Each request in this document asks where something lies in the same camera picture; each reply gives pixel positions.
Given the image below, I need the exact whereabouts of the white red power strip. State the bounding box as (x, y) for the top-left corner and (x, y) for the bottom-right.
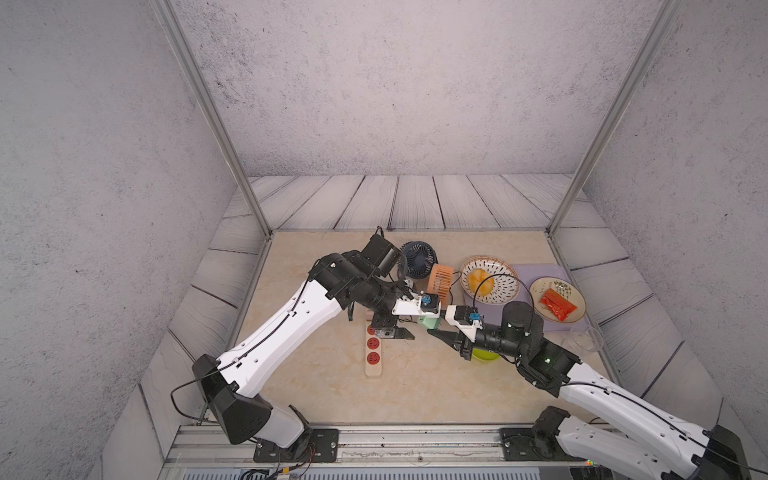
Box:
(364, 322), (383, 378)

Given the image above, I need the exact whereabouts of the orange desk fan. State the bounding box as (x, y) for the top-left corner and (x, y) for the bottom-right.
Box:
(417, 264), (454, 306)

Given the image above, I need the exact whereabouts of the green usb power adapter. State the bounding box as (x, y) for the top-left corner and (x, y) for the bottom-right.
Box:
(418, 316), (441, 330)

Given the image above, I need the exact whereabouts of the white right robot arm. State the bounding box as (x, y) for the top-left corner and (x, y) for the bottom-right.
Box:
(419, 297), (757, 479)

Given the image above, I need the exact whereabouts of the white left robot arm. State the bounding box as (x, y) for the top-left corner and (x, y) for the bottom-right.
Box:
(192, 233), (442, 449)

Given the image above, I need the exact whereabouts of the dark blue desk fan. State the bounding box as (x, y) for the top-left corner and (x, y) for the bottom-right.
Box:
(398, 241), (438, 280)

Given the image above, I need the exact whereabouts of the purple tray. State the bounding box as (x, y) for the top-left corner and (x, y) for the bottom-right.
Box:
(463, 263), (589, 335)

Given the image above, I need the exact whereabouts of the green plastic bowl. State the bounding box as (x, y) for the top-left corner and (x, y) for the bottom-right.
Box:
(472, 349), (500, 363)

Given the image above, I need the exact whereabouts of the patterned ceramic plate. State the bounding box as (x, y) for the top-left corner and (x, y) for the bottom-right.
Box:
(459, 256), (522, 306)

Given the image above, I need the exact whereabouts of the red snack packet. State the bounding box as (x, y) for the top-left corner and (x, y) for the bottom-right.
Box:
(538, 288), (577, 322)

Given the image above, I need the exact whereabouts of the beige small plate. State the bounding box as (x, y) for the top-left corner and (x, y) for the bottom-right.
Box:
(530, 277), (587, 325)

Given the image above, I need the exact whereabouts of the clear drinking glass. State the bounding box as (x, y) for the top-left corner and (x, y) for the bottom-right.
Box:
(562, 326), (604, 358)

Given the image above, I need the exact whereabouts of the yellow bread bun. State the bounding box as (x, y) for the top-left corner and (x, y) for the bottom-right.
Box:
(467, 268), (495, 297)

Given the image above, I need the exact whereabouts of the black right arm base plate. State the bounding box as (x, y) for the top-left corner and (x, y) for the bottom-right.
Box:
(499, 406), (576, 462)

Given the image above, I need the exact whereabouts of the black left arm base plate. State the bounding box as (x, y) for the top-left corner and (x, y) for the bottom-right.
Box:
(253, 406), (340, 464)

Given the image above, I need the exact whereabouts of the aluminium mounting rail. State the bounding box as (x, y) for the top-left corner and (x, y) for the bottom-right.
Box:
(159, 424), (633, 479)

